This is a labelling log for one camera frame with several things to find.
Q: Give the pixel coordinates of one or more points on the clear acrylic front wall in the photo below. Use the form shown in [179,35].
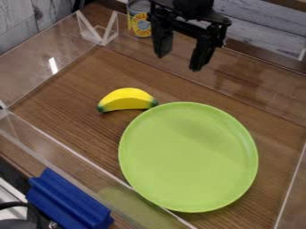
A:
[32,151]

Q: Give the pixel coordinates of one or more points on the yellow labelled tin can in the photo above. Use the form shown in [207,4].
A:
[139,26]

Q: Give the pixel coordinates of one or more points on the blue plastic block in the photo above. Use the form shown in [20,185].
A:
[66,204]

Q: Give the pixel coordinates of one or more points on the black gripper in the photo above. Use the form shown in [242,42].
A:
[193,18]

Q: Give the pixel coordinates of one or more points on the green plate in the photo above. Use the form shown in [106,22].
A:
[189,157]

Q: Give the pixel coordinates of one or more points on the yellow toy banana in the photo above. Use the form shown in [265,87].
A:
[124,99]

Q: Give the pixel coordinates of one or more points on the clear acrylic corner bracket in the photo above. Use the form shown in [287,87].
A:
[96,34]

